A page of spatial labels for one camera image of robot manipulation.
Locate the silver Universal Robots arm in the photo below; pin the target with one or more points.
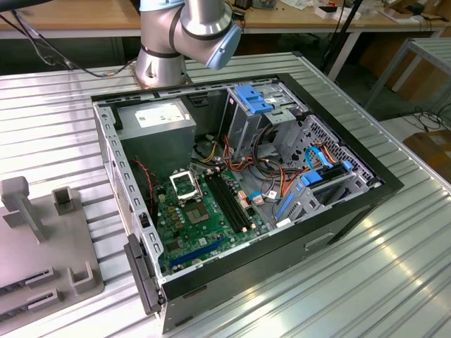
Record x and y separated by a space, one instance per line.
201 21

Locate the CPU socket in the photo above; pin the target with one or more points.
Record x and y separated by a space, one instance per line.
197 214

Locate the black RAM slot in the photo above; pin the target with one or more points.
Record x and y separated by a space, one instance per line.
227 202
236 199
222 203
231 200

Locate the grey metal drive cage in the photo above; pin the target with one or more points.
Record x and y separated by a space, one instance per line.
243 134

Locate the green motherboard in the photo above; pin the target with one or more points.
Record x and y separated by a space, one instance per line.
211 225

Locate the grey power supply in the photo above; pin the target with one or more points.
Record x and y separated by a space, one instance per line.
158 148

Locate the blue plastic disk carrier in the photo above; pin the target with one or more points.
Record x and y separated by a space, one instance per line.
252 96

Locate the black disk in blue carrier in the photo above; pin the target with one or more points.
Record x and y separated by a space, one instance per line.
311 179

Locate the blue expansion slot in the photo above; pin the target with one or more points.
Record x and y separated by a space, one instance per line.
197 253

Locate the perforated metal disk bay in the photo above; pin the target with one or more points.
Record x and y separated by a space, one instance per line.
327 135

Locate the black open PC case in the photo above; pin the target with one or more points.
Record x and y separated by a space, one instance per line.
246 278

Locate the black plastic case bezel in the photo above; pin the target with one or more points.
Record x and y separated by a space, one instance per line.
141 274

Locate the white box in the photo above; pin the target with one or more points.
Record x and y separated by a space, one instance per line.
322 14

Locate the black tripod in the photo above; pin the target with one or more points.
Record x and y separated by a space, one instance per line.
348 23

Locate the grey parts rack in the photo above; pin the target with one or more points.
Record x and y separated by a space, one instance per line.
42 257

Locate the wooden desk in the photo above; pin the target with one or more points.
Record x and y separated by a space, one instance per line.
88 17

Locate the cardboard box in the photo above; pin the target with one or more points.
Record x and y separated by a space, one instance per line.
435 155

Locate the blue plastic bracket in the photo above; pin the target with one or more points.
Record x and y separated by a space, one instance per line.
284 206

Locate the brown base plate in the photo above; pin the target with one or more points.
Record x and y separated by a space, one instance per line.
133 70

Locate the grey metal frame table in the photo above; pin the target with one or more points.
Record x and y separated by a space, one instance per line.
435 47

